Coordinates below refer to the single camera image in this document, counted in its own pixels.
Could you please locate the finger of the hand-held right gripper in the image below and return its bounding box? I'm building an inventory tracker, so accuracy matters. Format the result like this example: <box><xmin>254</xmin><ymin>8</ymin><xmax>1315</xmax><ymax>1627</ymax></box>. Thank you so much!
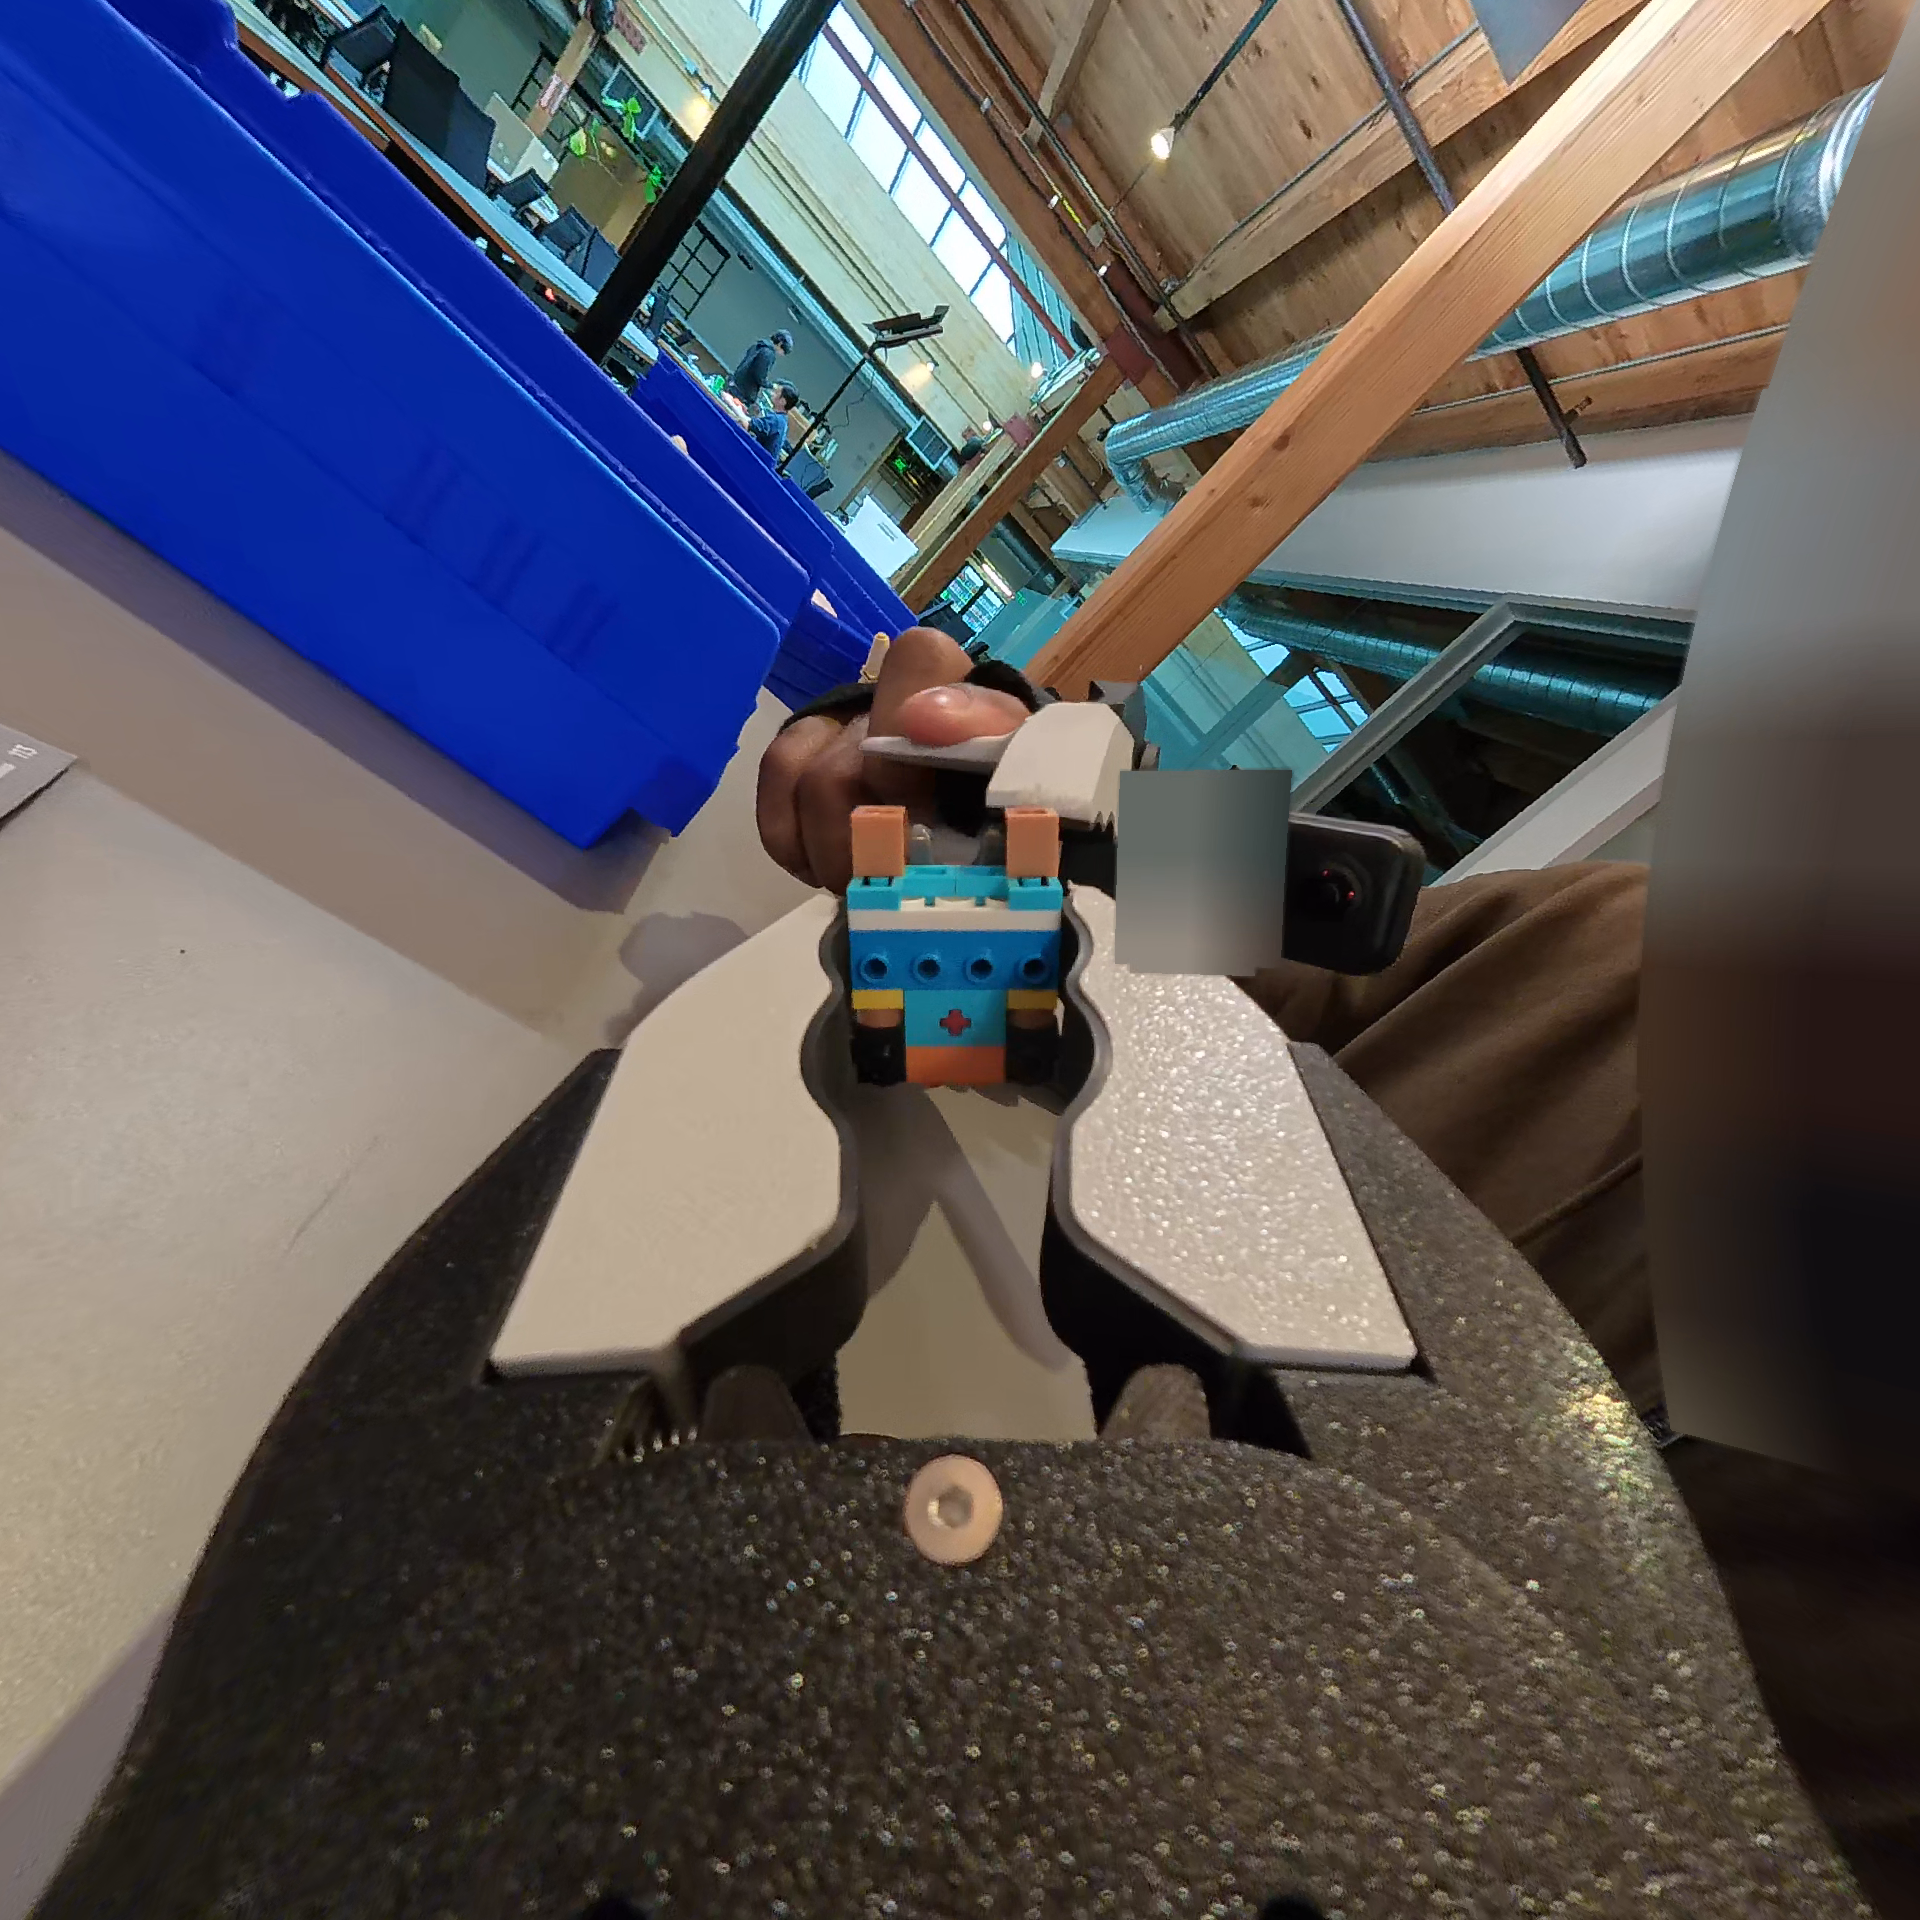
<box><xmin>988</xmin><ymin>705</ymin><xmax>1130</xmax><ymax>828</ymax></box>

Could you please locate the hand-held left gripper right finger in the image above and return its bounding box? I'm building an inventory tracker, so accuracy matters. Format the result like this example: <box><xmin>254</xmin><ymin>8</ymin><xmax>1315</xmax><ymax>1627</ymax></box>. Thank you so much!
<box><xmin>1050</xmin><ymin>891</ymin><xmax>1423</xmax><ymax>1375</ymax></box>

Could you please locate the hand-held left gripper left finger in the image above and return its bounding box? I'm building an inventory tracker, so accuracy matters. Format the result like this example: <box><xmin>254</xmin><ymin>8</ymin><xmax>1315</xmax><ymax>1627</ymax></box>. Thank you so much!
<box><xmin>489</xmin><ymin>896</ymin><xmax>868</xmax><ymax>1378</ymax></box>

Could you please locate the multicoloured toy brick model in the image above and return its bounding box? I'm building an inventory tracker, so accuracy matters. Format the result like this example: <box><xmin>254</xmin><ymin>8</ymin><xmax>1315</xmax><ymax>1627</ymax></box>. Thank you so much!
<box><xmin>839</xmin><ymin>804</ymin><xmax>1073</xmax><ymax>1095</ymax></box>

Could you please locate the person's right forearm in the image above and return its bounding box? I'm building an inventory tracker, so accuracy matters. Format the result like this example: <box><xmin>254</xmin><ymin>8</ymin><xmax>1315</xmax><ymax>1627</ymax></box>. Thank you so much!
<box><xmin>1253</xmin><ymin>863</ymin><xmax>1659</xmax><ymax>1416</ymax></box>

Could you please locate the person's right hand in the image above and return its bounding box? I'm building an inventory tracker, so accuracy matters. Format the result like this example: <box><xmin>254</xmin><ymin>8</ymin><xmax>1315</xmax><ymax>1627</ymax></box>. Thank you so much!
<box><xmin>755</xmin><ymin>627</ymin><xmax>1047</xmax><ymax>895</ymax></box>

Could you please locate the blue plastic bin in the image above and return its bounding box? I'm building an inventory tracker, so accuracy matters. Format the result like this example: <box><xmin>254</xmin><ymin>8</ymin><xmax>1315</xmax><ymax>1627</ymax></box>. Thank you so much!
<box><xmin>631</xmin><ymin>360</ymin><xmax>922</xmax><ymax>711</ymax></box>
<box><xmin>0</xmin><ymin>0</ymin><xmax>818</xmax><ymax>852</ymax></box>

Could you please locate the black light stand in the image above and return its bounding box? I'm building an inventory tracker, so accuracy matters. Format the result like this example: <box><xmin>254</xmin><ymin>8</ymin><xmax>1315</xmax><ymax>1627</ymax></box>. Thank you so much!
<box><xmin>814</xmin><ymin>305</ymin><xmax>951</xmax><ymax>456</ymax></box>

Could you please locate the black stand pole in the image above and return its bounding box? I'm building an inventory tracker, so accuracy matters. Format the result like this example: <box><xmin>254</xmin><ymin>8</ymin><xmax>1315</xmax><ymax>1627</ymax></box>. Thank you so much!
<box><xmin>577</xmin><ymin>0</ymin><xmax>837</xmax><ymax>367</ymax></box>

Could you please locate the person's brown jacket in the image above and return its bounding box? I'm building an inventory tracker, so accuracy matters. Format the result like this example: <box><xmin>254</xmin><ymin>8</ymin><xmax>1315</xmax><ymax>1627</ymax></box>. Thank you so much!
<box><xmin>1651</xmin><ymin>1424</ymin><xmax>1920</xmax><ymax>1920</ymax></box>

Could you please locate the grey instruction booklet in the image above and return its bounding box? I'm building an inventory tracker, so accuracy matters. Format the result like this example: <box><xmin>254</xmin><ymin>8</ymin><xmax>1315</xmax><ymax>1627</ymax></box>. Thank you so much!
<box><xmin>0</xmin><ymin>721</ymin><xmax>78</xmax><ymax>820</ymax></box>

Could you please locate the wooden post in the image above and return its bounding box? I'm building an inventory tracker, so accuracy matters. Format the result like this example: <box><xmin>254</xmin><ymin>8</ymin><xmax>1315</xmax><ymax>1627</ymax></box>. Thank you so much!
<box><xmin>1023</xmin><ymin>0</ymin><xmax>1847</xmax><ymax>703</ymax></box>

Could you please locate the silver air duct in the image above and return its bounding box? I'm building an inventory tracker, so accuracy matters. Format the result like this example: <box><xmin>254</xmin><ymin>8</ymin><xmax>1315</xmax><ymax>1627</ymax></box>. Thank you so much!
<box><xmin>1102</xmin><ymin>83</ymin><xmax>1884</xmax><ymax>472</ymax></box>

